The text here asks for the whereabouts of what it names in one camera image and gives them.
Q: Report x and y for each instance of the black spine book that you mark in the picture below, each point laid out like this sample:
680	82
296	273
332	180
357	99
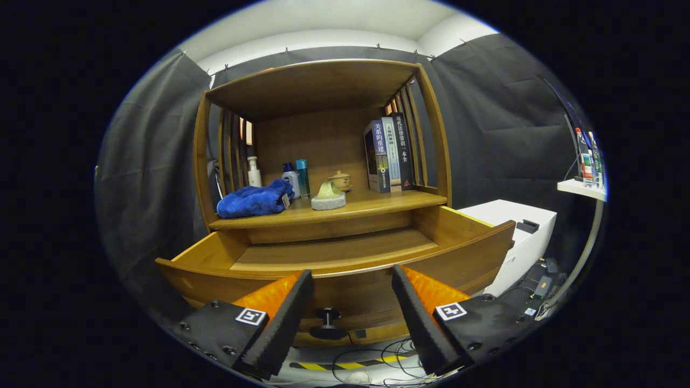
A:
405	151

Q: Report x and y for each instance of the black power strip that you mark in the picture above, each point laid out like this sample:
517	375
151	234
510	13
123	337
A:
542	285

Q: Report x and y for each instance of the white bottle blue cap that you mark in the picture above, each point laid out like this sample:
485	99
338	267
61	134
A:
291	178

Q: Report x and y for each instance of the white side cabinet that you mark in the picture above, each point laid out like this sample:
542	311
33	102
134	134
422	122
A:
501	213

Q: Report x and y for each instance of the blue towel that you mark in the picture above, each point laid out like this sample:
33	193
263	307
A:
253	200

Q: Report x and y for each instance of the beige lidded teacup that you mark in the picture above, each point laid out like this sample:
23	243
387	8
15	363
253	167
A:
342	180

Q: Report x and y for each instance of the white wall shelf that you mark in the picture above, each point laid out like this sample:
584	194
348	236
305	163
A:
579	188

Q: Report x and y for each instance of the wooden cabinet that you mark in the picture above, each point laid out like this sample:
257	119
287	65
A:
318	140

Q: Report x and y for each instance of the wooden drawer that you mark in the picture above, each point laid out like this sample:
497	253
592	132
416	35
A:
366	293

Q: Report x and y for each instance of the blue spine book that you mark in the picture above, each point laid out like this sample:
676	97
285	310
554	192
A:
379	161

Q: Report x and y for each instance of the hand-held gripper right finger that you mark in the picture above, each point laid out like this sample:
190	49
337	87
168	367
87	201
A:
415	318

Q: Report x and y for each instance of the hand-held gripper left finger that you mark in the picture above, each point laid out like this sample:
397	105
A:
288	318

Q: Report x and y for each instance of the white spine book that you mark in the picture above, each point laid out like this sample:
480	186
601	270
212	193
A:
393	156

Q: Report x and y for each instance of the red label water bottle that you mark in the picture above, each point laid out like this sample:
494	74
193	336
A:
586	161

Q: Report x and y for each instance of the yellow black floor tape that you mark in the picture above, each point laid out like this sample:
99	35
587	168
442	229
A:
350	365

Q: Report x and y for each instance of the green label water bottle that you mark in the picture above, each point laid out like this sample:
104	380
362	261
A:
596	161

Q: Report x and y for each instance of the wooden countertop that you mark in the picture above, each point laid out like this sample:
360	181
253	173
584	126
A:
388	202

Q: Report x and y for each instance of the small black box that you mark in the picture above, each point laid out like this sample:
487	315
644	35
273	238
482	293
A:
528	226

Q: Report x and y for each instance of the clear bottle teal cap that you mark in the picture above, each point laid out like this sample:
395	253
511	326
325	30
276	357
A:
303	180

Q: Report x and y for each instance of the white pump bottle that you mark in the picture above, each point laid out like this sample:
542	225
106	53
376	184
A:
254	175

